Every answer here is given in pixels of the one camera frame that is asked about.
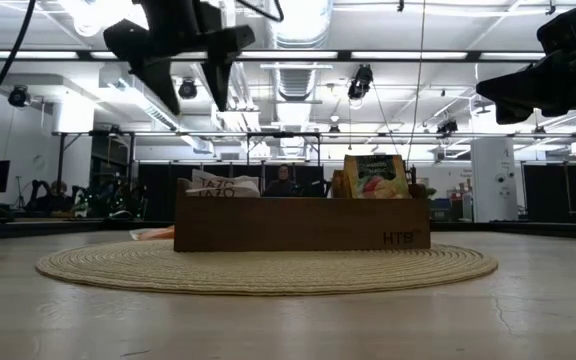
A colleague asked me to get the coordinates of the round woven placemat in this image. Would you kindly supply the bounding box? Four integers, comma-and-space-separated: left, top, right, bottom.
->
35, 239, 499, 297

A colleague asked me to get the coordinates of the yellow mango tea packet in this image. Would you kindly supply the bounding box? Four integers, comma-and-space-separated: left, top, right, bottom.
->
331, 168, 352, 199

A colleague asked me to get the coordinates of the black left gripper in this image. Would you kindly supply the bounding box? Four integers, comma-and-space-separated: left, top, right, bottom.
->
102, 0, 258, 117

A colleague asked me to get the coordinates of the green mango snack packet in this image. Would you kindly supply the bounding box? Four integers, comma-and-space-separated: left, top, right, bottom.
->
343, 153, 412, 200

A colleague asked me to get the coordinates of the white column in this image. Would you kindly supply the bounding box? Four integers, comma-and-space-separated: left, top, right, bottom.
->
470, 137, 519, 223

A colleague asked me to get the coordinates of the wooden tea box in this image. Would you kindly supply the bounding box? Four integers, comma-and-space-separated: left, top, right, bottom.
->
173, 178, 432, 253

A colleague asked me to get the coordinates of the silver ventilation duct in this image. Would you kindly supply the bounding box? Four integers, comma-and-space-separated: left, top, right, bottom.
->
262, 0, 334, 156

